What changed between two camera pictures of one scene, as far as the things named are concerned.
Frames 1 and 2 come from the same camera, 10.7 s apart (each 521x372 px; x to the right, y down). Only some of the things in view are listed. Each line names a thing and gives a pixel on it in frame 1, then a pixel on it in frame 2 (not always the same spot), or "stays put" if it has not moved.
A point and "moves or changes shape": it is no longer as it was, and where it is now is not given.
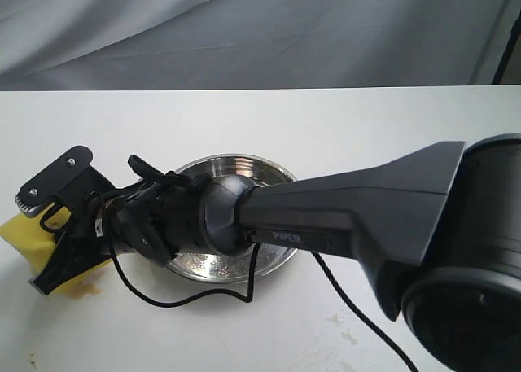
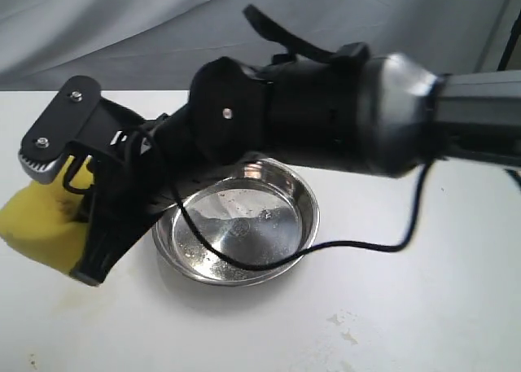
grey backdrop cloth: x=184 y=35 stays put
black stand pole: x=515 y=33 stays put
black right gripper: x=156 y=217 → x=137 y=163
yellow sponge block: x=34 y=242 moves or changes shape
